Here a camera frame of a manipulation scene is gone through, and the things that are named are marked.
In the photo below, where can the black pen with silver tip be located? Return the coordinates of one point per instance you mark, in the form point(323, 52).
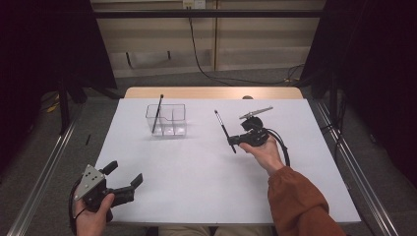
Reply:
point(158, 113)

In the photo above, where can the small black stick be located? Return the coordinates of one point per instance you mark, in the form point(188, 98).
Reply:
point(88, 139)

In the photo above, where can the white wall socket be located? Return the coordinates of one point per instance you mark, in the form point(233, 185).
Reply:
point(194, 3)

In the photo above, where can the light wooden table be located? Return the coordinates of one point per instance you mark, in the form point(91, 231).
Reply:
point(213, 92)

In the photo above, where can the black curtain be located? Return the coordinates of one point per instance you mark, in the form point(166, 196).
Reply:
point(39, 49)
point(377, 65)

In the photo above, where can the aluminium rail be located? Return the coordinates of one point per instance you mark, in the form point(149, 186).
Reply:
point(357, 170)
point(42, 177)

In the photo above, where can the black metal stand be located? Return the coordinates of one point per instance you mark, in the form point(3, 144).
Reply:
point(334, 90)
point(64, 105)

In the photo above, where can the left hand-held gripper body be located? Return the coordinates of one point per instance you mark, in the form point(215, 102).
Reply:
point(90, 183)

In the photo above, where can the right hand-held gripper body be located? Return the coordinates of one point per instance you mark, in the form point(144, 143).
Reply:
point(255, 132)

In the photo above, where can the black pen with white print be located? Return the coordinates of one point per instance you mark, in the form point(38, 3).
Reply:
point(222, 126)

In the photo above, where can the white table mat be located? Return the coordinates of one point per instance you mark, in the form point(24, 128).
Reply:
point(196, 180)

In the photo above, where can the clear plastic organizer box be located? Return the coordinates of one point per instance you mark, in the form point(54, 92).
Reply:
point(170, 123)

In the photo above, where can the person's left hand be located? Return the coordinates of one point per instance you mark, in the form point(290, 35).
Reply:
point(93, 221)

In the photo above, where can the person's right hand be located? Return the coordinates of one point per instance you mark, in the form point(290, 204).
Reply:
point(265, 155)

